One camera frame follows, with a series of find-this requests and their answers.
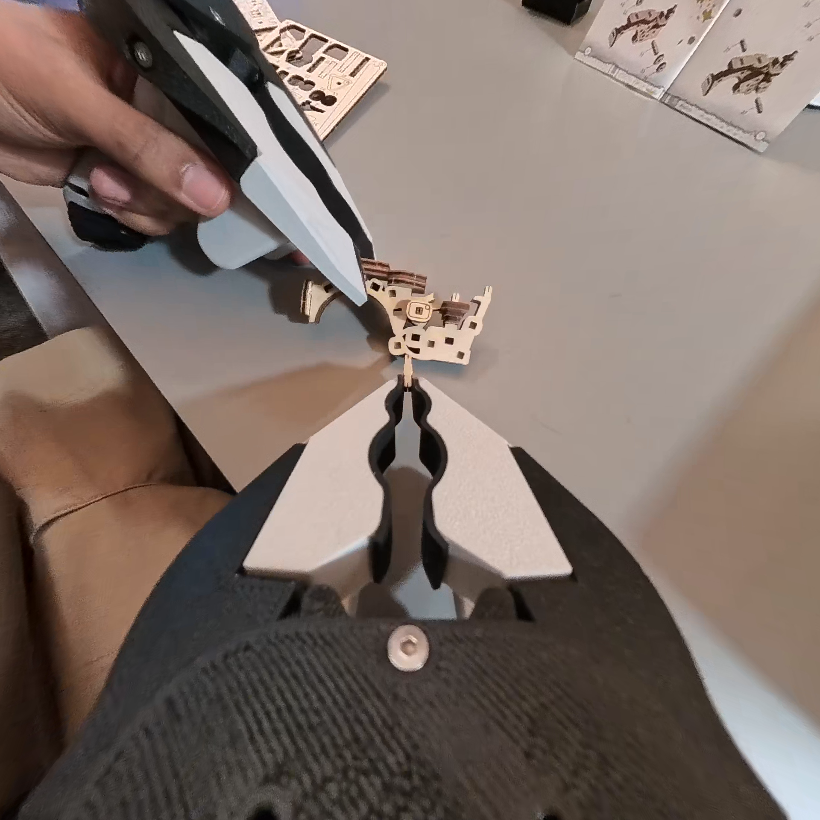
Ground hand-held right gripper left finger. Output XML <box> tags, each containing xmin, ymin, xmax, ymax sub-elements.
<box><xmin>242</xmin><ymin>377</ymin><xmax>411</xmax><ymax>587</ymax></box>

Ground wooden model assembly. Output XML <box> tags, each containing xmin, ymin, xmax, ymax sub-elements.
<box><xmin>301</xmin><ymin>256</ymin><xmax>494</xmax><ymax>367</ymax></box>

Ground person's tan pants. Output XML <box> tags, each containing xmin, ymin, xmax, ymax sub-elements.
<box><xmin>0</xmin><ymin>327</ymin><xmax>234</xmax><ymax>789</ymax></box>

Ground laminated instruction sheet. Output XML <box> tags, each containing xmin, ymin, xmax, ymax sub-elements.
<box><xmin>575</xmin><ymin>0</ymin><xmax>820</xmax><ymax>153</ymax></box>

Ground wooden parts sheet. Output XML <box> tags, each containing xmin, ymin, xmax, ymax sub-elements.
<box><xmin>234</xmin><ymin>0</ymin><xmax>390</xmax><ymax>141</ymax></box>

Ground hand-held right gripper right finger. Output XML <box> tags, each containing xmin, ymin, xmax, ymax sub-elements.
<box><xmin>410</xmin><ymin>377</ymin><xmax>574</xmax><ymax>590</ymax></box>

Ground grey desk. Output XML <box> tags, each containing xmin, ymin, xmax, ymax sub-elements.
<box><xmin>0</xmin><ymin>0</ymin><xmax>820</xmax><ymax>820</ymax></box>

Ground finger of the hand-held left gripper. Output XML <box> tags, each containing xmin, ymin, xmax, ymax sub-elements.
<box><xmin>211</xmin><ymin>0</ymin><xmax>377</xmax><ymax>265</ymax></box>
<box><xmin>173</xmin><ymin>29</ymin><xmax>369</xmax><ymax>306</ymax></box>

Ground person's left hand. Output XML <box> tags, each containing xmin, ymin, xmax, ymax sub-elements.
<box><xmin>0</xmin><ymin>0</ymin><xmax>234</xmax><ymax>237</ymax></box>

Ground small black box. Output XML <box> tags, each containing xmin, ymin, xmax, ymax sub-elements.
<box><xmin>522</xmin><ymin>0</ymin><xmax>593</xmax><ymax>23</ymax></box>

